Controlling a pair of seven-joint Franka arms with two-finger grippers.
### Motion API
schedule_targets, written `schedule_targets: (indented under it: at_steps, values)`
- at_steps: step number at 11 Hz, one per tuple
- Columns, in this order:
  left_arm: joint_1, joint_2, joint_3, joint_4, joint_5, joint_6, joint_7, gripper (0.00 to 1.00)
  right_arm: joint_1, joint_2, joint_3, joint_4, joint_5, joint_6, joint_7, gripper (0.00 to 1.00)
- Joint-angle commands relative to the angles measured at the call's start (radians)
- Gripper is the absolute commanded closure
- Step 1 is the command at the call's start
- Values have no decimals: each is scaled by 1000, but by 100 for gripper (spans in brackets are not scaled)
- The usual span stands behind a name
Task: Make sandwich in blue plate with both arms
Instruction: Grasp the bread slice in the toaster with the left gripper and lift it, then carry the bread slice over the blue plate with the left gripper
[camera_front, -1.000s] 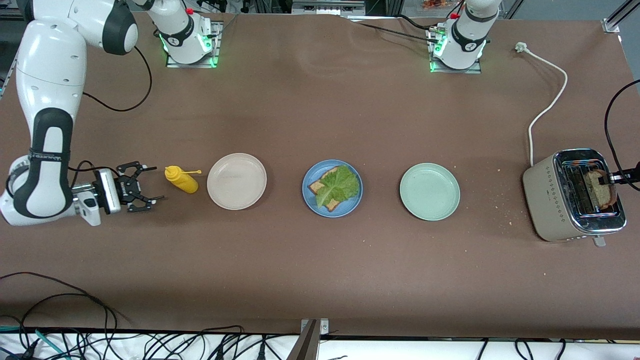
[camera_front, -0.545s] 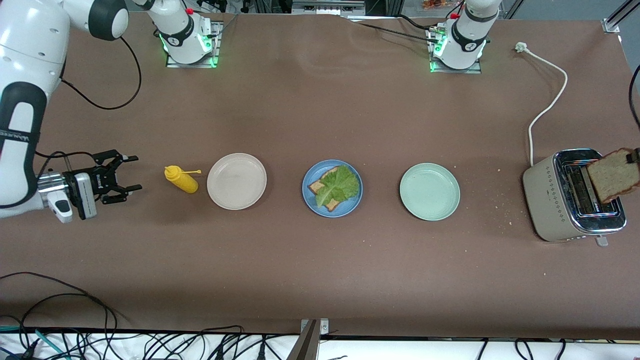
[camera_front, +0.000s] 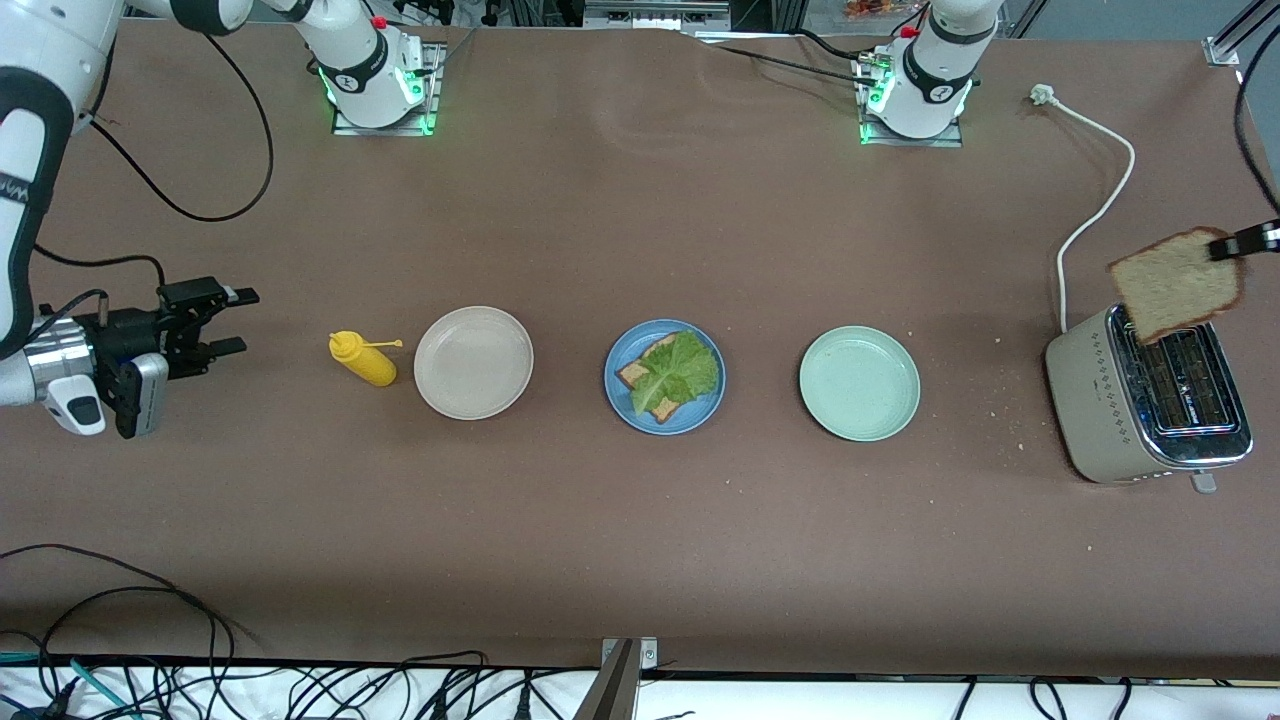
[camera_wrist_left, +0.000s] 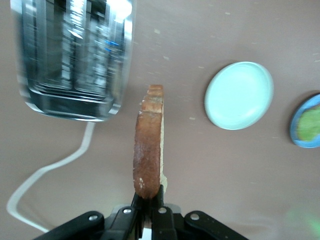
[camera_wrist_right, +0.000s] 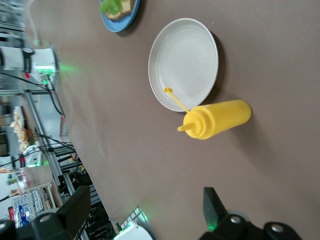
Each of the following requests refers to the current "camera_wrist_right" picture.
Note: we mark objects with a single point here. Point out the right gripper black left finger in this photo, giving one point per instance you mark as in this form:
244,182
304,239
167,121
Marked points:
67,220

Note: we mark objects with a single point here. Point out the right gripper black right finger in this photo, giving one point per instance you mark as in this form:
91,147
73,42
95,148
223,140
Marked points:
225,230

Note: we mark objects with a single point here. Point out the yellow squeeze bottle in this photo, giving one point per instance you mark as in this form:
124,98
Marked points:
220,117

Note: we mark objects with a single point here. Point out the brown bread slice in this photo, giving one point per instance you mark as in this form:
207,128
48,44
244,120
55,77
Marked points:
122,11

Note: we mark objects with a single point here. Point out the green lettuce leaf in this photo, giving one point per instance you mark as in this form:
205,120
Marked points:
110,6

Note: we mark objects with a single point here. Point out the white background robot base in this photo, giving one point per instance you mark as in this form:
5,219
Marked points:
32,157

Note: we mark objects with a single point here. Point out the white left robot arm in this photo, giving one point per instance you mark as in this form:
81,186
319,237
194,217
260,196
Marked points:
15,58

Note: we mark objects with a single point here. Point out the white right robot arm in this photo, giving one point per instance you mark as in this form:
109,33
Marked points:
135,232

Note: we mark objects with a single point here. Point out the beige round plate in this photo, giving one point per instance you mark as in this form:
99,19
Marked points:
185,60

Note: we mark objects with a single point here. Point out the blue round plate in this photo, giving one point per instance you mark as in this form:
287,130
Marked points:
122,25

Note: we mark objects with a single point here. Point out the plastic wrapped bottle pack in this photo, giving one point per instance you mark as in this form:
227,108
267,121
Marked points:
27,207

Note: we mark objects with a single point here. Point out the orange snack pack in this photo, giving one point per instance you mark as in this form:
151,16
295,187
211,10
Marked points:
21,135

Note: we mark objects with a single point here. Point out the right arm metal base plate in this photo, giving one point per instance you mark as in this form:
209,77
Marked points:
132,217

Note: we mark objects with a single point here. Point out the aluminium frame post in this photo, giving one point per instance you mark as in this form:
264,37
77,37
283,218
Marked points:
41,130

